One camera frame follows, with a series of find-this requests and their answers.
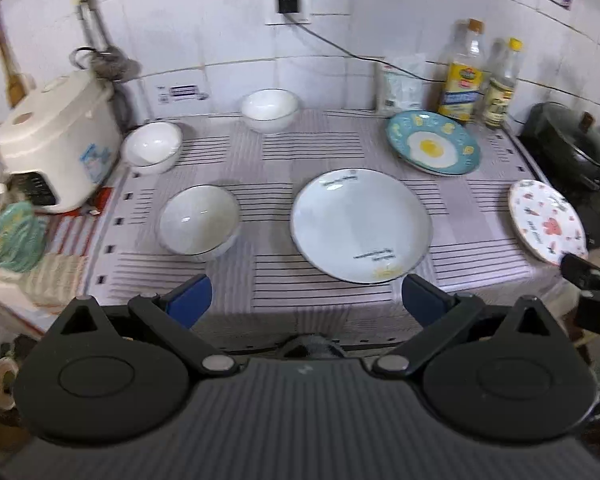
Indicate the clear vinegar bottle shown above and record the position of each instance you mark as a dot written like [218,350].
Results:
[502,83]

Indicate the teal fried egg plate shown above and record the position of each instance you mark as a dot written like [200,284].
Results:
[433,143]

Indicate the hanging steel ladle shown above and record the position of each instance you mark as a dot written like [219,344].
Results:
[99,54]

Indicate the white ribbed bowl back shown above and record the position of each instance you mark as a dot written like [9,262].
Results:
[270,110]

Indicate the wall sticker label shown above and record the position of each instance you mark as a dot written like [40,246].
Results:
[183,92]

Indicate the white rice cooker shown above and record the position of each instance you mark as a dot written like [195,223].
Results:
[60,142]

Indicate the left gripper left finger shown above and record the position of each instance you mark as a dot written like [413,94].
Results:
[169,319]

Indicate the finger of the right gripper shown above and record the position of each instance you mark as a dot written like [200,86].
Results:
[580,272]

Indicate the yellow label oil bottle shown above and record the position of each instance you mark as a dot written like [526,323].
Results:
[464,77]

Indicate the green plastic strainer basket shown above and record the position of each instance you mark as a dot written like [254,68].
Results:
[22,237]

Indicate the white plastic bag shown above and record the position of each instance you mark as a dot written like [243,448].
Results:
[400,84]

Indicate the striped table cloth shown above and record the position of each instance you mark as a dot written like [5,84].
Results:
[264,290]

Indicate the white ribbed bowl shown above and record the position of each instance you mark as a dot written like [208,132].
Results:
[270,110]
[153,148]

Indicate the red striped towel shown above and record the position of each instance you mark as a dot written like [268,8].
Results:
[56,278]

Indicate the black cooking pot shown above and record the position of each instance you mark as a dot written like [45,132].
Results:
[564,142]

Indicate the wooden hanging utensil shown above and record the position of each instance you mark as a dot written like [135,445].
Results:
[16,84]

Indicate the white wall socket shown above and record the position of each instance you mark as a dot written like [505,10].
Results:
[277,12]

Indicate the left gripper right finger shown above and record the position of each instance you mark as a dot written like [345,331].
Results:
[445,319]

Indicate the pink bunny carrot plate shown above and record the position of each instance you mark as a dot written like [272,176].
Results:
[545,221]

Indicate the large white plate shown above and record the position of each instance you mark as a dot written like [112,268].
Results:
[360,226]

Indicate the black-rimmed white bowl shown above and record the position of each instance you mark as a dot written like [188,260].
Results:
[201,223]

